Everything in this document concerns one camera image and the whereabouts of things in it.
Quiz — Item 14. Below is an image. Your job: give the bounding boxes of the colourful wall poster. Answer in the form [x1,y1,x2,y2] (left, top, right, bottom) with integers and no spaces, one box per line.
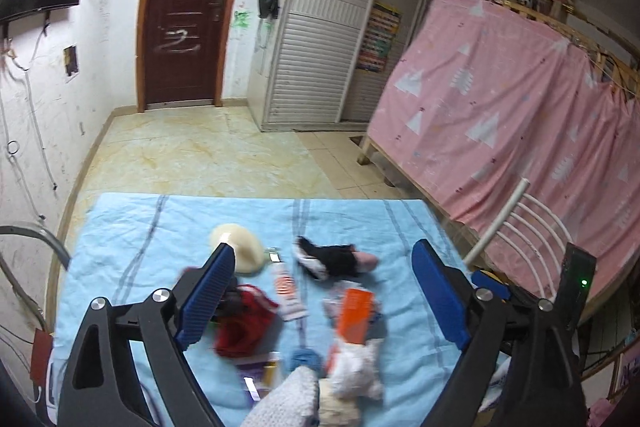
[356,2,401,72]

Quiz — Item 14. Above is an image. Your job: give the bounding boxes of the grey metal chair frame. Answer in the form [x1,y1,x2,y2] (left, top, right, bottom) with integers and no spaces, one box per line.
[1,222,72,333]

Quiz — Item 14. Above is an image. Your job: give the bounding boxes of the white metal chair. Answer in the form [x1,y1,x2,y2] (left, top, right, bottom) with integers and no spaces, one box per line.
[463,178,573,301]

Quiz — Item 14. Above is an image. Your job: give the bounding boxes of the cream crumpled paper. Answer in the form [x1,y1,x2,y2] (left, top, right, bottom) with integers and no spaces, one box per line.
[319,378,361,427]

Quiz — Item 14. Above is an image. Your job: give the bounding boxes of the black white fuzzy sock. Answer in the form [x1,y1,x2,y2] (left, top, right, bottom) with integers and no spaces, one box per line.
[294,236,378,281]

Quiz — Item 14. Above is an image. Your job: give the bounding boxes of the white orange tube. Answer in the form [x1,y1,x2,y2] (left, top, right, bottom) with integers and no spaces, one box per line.
[267,248,308,322]

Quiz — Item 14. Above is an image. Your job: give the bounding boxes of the dark brown door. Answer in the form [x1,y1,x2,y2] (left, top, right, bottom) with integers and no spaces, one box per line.
[136,0,234,112]

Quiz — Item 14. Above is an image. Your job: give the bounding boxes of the cream plastic wall hook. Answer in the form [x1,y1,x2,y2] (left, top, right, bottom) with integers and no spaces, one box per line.
[209,223,267,275]

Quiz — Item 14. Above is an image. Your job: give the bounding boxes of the purple white paper packet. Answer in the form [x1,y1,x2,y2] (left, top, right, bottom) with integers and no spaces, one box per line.
[234,351,284,407]

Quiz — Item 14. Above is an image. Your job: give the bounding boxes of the white tissue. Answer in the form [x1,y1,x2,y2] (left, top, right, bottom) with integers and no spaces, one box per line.
[328,338,384,400]

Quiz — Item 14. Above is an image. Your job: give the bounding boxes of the white louvered wardrobe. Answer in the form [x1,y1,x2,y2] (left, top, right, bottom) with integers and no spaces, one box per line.
[248,0,432,131]

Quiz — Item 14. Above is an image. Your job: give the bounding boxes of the light blue bed sheet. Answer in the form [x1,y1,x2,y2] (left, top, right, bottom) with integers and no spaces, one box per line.
[52,193,461,426]

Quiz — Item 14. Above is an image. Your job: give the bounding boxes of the pink patterned curtain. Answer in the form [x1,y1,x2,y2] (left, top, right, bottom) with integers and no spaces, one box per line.
[368,0,639,300]

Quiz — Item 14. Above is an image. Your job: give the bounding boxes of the orange package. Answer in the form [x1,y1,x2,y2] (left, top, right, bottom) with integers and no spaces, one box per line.
[336,288,374,345]

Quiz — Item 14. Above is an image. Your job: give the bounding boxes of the white gloved left hand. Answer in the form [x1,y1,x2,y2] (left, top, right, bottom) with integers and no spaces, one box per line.
[241,365,320,427]

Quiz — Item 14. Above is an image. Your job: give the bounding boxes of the red knitted sock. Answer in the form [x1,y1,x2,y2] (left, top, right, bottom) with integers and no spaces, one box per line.
[214,284,279,359]

